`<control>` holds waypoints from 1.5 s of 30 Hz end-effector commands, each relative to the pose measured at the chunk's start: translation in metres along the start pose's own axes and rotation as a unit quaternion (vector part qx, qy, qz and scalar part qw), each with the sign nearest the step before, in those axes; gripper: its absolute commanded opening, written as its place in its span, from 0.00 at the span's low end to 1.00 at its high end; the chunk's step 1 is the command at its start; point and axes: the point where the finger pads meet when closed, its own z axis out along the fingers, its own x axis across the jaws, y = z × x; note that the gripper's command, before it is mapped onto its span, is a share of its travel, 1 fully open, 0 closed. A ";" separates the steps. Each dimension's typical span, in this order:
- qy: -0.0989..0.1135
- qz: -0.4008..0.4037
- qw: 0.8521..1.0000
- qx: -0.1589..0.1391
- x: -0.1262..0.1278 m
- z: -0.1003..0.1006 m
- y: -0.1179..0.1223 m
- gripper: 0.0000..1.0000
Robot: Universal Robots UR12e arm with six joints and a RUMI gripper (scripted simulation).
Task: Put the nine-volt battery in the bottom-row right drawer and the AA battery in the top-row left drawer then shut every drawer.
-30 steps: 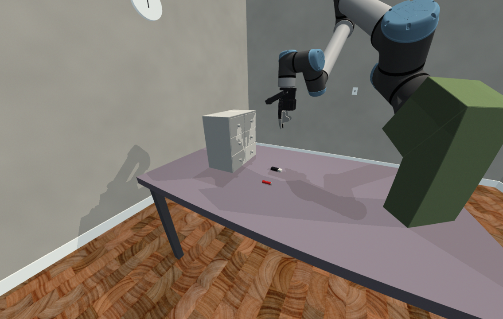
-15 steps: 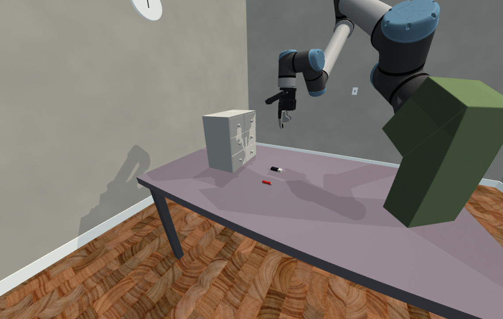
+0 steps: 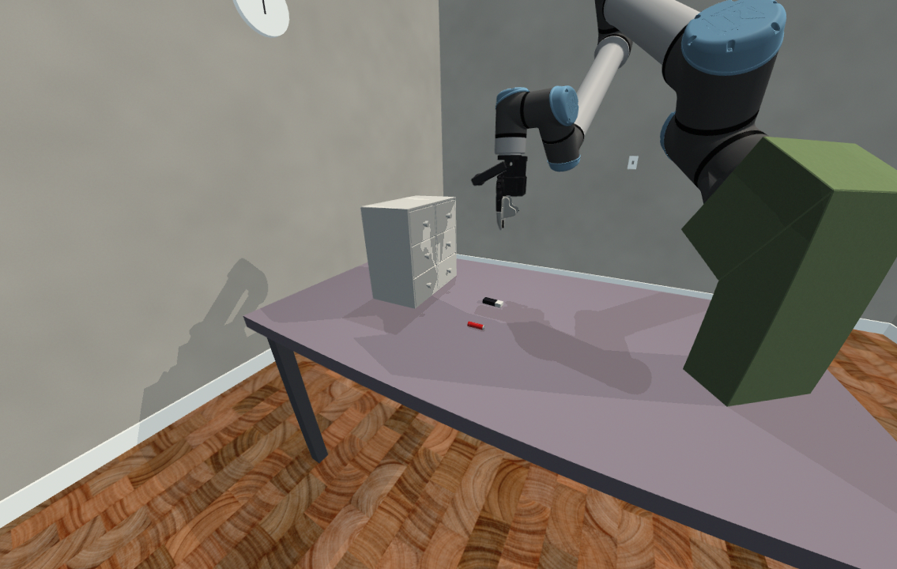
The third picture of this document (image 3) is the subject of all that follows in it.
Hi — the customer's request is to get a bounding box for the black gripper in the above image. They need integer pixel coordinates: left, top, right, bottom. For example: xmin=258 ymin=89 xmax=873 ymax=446
xmin=496 ymin=155 xmax=527 ymax=230

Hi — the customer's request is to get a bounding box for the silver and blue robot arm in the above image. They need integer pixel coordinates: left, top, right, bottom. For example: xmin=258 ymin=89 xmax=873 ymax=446
xmin=495 ymin=0 xmax=786 ymax=204

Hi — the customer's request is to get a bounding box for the white drawer with knob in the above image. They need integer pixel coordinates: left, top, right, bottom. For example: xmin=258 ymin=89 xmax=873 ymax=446
xmin=409 ymin=205 xmax=435 ymax=244
xmin=435 ymin=200 xmax=455 ymax=232

